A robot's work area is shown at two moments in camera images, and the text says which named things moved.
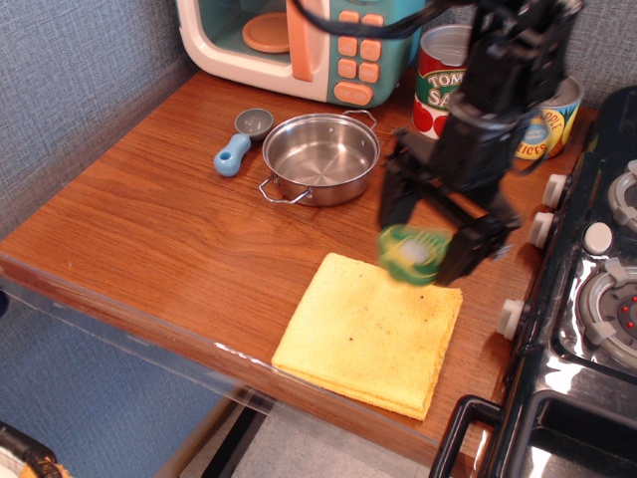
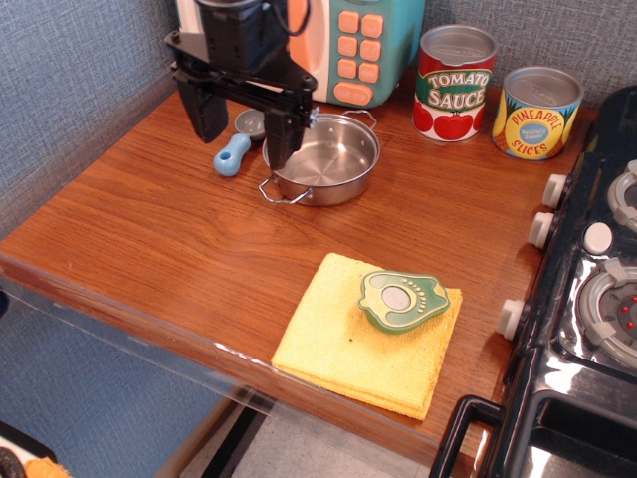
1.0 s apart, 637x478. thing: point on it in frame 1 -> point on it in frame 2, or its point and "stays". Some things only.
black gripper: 467,162 -> 241,51
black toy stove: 570,409 stays
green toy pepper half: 412,253 -> 394,302
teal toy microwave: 272,44 stays
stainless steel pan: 323,158 stays
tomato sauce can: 442,67 stays
